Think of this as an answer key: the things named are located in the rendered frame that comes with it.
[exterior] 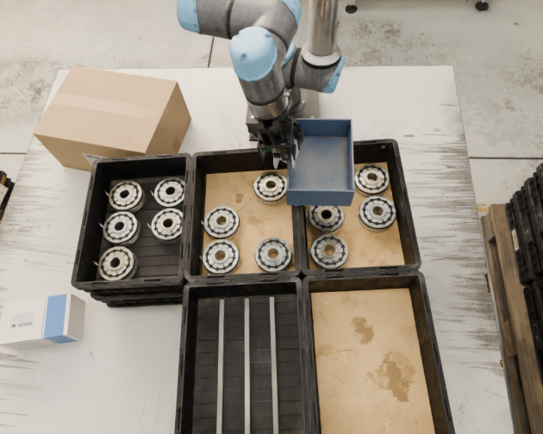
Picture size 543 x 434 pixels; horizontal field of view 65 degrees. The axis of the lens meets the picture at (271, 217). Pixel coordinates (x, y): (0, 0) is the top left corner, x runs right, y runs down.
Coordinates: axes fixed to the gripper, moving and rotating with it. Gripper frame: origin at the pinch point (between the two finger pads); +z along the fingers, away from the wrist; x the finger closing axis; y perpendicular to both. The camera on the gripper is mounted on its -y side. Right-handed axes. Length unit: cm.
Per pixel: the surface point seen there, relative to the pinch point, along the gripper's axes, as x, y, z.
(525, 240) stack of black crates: 80, -21, 98
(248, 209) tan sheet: -17.1, -0.4, 27.5
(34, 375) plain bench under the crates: -77, 51, 32
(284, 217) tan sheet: -6.1, 1.6, 29.0
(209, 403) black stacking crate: -20, 53, 27
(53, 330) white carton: -69, 39, 24
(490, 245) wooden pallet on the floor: 73, -28, 121
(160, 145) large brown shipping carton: -49, -22, 23
